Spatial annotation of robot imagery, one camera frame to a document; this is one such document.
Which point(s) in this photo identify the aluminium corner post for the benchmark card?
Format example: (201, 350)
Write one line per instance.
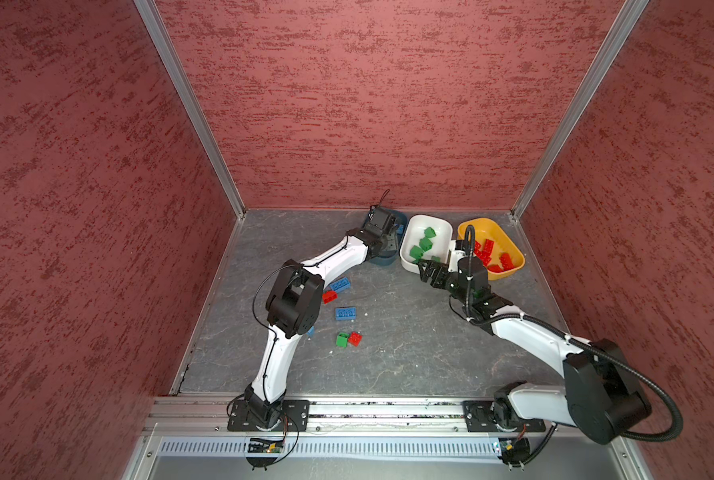
(157, 31)
(618, 33)

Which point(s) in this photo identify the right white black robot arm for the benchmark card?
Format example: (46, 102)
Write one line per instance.
(600, 394)

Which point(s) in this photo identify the small red lego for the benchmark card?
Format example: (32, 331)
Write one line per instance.
(355, 338)

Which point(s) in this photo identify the blue long lego floor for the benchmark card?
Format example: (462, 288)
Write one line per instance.
(340, 285)

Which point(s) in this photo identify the red legos in yellow bin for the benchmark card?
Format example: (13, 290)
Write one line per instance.
(495, 260)

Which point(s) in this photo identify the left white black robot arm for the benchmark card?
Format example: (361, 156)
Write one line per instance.
(293, 306)

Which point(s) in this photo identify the left aluminium corner post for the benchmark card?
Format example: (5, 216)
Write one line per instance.
(157, 31)

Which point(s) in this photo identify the aluminium front rail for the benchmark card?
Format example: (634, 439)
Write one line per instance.
(197, 415)

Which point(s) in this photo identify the green lego bottom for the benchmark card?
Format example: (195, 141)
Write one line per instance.
(342, 339)

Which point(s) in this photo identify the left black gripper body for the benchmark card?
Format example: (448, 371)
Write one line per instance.
(389, 241)

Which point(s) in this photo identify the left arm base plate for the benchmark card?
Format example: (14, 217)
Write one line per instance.
(282, 416)

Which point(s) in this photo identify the yellow container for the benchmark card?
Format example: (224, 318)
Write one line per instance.
(488, 229)

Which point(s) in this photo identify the right aluminium corner post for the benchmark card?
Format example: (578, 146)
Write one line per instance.
(618, 33)

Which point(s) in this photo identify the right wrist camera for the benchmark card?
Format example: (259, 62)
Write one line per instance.
(468, 280)

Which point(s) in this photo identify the red lego left cluster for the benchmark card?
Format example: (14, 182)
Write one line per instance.
(329, 296)

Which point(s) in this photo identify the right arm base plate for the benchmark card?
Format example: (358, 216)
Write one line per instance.
(480, 416)

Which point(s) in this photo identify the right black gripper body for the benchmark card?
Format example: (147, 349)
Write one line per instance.
(444, 279)

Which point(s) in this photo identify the blue lego mid floor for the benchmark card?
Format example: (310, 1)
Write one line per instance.
(345, 314)

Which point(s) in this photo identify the dark teal container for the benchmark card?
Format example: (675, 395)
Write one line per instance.
(401, 225)

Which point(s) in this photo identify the white container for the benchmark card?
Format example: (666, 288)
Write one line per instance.
(437, 248)

